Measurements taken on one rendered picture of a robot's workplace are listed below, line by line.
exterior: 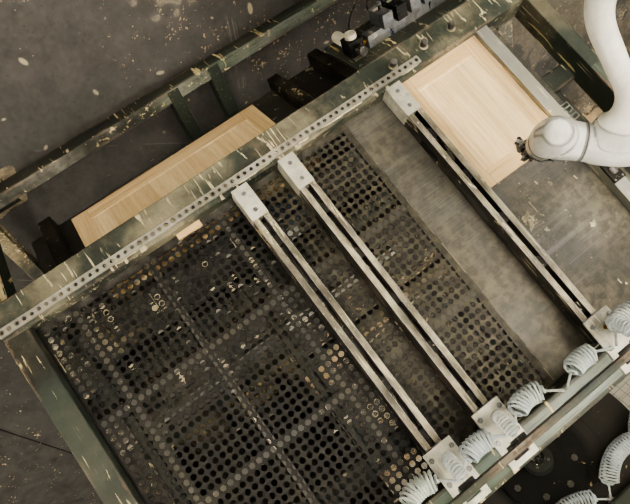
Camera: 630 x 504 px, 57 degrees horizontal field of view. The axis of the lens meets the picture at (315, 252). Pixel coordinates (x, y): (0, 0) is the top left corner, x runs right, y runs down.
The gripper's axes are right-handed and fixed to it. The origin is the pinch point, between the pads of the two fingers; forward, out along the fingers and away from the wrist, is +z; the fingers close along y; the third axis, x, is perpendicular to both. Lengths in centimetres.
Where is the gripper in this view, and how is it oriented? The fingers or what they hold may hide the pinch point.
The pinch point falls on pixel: (526, 155)
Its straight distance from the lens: 199.1
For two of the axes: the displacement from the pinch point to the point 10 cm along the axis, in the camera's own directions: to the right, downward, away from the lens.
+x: 4.5, -8.9, -0.9
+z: 1.6, -0.2, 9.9
